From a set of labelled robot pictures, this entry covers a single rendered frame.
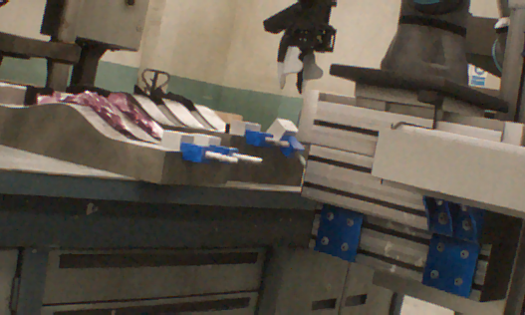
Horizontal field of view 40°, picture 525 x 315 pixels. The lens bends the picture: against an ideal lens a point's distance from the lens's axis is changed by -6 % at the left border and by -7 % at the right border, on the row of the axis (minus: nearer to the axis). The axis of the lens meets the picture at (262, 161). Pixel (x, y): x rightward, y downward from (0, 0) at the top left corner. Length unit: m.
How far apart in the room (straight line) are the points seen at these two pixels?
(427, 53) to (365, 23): 8.42
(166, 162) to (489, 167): 0.52
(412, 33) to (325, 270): 0.80
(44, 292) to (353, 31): 8.63
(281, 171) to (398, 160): 0.63
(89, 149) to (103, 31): 1.10
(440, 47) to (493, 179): 0.32
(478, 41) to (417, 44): 4.55
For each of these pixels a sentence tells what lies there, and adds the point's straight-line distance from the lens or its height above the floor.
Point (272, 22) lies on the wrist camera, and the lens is 1.67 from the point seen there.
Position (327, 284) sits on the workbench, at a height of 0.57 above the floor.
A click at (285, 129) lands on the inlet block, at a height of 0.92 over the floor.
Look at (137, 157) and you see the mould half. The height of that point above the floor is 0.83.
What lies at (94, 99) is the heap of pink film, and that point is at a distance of 1.36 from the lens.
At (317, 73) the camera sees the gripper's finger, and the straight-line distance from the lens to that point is 1.64.
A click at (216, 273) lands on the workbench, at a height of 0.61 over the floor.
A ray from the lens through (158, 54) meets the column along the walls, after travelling 9.78.
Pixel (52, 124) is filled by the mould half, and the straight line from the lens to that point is 1.33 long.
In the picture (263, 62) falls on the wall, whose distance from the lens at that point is 10.52.
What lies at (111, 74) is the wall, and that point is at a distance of 9.70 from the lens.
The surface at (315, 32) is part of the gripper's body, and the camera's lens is 1.58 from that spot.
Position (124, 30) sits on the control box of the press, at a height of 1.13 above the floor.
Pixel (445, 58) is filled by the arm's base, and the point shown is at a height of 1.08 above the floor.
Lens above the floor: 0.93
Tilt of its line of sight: 3 degrees down
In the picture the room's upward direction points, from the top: 11 degrees clockwise
